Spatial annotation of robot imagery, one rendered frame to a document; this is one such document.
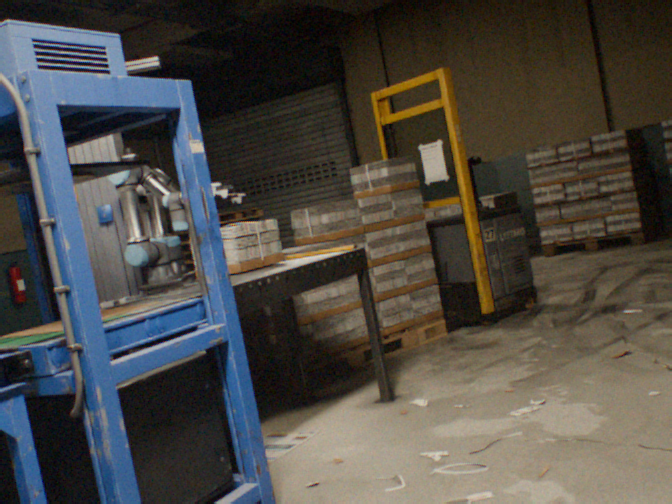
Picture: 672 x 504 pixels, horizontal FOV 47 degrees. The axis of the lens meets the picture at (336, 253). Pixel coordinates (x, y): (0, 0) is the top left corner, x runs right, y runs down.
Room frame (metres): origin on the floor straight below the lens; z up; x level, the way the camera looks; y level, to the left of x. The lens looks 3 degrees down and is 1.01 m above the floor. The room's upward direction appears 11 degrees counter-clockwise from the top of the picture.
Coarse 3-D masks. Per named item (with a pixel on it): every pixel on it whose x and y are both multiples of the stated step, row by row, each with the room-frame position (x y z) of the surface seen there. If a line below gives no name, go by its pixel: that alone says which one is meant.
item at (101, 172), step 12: (24, 168) 2.31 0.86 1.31; (72, 168) 2.46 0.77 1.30; (84, 168) 2.51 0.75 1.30; (96, 168) 2.57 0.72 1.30; (108, 168) 2.63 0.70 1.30; (120, 168) 2.71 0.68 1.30; (132, 168) 2.76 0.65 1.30; (0, 180) 2.39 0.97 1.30; (12, 180) 2.45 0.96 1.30; (24, 180) 2.48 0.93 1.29; (72, 180) 2.68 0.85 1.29; (84, 180) 2.75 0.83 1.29; (0, 192) 2.61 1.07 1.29; (12, 192) 2.68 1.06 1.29; (24, 192) 2.76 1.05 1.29
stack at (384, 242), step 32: (384, 256) 5.12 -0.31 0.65; (320, 288) 4.74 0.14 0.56; (352, 288) 4.91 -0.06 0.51; (384, 288) 5.09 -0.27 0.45; (256, 320) 4.61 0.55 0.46; (320, 320) 4.72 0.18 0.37; (352, 320) 4.88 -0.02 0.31; (384, 320) 5.06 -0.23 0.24; (256, 352) 4.67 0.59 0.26; (288, 352) 4.54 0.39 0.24; (352, 352) 4.85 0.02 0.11; (256, 384) 4.78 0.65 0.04; (288, 384) 4.51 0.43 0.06
